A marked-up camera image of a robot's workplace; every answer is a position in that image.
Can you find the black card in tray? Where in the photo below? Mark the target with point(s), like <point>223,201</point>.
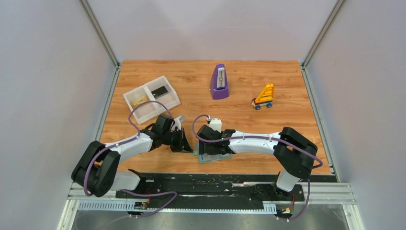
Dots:
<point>159,92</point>

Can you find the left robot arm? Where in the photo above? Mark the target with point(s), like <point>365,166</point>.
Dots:
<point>97,170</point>

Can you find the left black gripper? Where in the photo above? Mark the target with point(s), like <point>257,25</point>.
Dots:
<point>183,144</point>

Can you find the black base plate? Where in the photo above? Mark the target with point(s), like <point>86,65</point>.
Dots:
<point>212,191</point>

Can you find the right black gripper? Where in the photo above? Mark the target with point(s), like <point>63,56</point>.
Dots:
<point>205,149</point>

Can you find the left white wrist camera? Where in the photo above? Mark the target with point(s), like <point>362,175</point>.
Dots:
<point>177,123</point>

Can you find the aluminium slotted rail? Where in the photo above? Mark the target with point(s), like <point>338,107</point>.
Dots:
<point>110,202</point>

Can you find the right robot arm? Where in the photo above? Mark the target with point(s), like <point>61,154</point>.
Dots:
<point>295,153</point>

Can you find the yellow toy car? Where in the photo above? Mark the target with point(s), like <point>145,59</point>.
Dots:
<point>265,98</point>

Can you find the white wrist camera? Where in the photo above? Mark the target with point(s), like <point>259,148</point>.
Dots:
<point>177,123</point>
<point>215,124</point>

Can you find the purple metronome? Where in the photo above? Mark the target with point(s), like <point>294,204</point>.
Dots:
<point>219,85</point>

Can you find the green card holder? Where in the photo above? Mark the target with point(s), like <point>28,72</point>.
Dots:
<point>205,158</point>

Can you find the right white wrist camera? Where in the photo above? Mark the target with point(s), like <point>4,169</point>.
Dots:
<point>215,124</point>

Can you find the white two-compartment tray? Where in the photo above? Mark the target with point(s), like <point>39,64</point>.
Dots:
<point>153,107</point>

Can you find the gold card in tray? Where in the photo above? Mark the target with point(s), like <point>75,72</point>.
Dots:
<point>136,102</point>

